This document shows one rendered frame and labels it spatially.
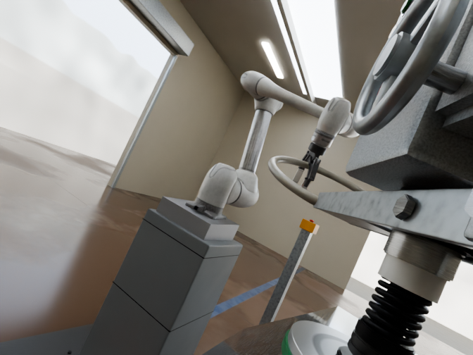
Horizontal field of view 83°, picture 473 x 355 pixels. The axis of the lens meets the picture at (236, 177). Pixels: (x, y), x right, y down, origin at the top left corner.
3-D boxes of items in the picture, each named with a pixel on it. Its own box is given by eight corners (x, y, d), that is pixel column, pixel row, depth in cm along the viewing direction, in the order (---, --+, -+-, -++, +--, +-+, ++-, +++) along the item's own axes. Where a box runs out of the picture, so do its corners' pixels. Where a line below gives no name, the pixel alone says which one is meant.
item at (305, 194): (414, 253, 76) (420, 245, 75) (257, 182, 81) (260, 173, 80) (372, 196, 122) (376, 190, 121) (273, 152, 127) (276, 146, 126)
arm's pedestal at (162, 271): (60, 353, 128) (134, 201, 131) (136, 325, 173) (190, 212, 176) (127, 437, 106) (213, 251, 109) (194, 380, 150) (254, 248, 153)
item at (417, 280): (451, 310, 31) (463, 283, 31) (393, 283, 32) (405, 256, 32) (416, 290, 38) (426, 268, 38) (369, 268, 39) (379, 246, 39)
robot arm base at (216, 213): (179, 203, 134) (184, 194, 133) (200, 205, 154) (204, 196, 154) (209, 220, 127) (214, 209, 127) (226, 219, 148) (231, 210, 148)
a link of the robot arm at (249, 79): (264, 70, 140) (277, 83, 150) (244, 61, 152) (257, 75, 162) (250, 91, 143) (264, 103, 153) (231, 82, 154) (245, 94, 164)
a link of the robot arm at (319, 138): (319, 131, 112) (312, 144, 114) (338, 139, 113) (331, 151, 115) (313, 127, 120) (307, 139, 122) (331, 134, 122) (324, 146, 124)
